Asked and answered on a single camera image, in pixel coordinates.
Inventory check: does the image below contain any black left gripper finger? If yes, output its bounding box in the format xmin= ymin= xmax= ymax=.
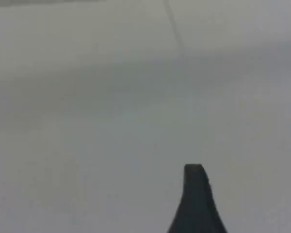
xmin=166 ymin=164 xmax=228 ymax=233

